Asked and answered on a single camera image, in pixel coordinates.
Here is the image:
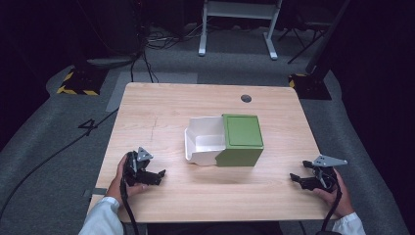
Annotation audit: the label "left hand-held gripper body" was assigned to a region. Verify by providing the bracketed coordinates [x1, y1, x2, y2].
[122, 146, 155, 188]

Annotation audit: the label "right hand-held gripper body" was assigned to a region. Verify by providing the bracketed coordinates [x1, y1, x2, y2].
[311, 155, 348, 194]

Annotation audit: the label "person's right hand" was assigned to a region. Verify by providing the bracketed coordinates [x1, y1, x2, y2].
[312, 168, 355, 219]

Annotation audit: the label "person's left hand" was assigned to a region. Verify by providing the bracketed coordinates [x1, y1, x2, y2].
[106, 154, 149, 201]

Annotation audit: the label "grey tape strip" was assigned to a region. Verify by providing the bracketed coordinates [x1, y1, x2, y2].
[82, 187, 109, 199]

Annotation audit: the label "white drawer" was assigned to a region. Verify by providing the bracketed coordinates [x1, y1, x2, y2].
[184, 116, 227, 166]

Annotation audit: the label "person's dark lap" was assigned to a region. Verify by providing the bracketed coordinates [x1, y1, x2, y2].
[146, 220, 284, 235]

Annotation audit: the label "black yellow striped stand base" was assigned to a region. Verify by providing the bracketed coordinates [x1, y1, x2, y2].
[288, 72, 333, 101]
[56, 66, 109, 97]

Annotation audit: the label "dark equipment with round base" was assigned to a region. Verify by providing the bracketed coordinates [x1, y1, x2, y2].
[85, 0, 146, 68]

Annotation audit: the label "black folding stand legs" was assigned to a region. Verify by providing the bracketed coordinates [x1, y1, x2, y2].
[277, 19, 331, 65]

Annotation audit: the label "black slanted stand pole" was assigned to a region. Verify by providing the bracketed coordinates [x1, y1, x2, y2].
[304, 0, 352, 75]

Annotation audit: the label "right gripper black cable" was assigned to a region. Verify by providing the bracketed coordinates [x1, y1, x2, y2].
[315, 182, 344, 235]

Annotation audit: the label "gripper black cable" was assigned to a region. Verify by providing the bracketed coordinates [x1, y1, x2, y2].
[118, 175, 140, 235]
[315, 182, 344, 235]

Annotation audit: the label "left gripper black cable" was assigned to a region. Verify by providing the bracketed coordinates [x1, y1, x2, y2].
[118, 175, 140, 235]

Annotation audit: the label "long black floor cable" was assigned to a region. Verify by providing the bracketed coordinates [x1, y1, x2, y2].
[0, 108, 119, 223]

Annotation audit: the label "bundle of floor cables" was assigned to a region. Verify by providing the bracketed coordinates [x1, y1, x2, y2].
[143, 23, 205, 51]

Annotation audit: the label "white metal table frame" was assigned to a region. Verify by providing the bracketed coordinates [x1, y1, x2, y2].
[198, 0, 284, 61]

